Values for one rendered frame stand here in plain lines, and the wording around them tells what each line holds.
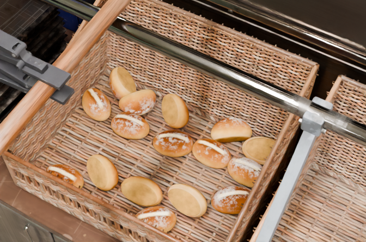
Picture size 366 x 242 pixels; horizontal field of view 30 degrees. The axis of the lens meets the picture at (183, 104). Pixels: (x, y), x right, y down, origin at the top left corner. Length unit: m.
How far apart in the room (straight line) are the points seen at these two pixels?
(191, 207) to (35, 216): 0.37
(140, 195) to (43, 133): 0.29
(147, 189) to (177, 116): 0.21
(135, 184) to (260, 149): 0.30
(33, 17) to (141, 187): 0.49
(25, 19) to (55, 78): 0.68
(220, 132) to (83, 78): 0.38
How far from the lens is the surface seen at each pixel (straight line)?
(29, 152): 1.67
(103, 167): 1.60
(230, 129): 1.64
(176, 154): 1.64
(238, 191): 1.56
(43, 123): 1.67
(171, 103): 1.69
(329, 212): 1.63
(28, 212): 1.66
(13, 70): 1.11
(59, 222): 1.63
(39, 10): 1.72
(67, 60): 1.06
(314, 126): 1.04
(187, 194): 1.55
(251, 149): 1.62
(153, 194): 1.56
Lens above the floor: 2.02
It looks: 55 degrees down
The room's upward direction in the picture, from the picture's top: 2 degrees counter-clockwise
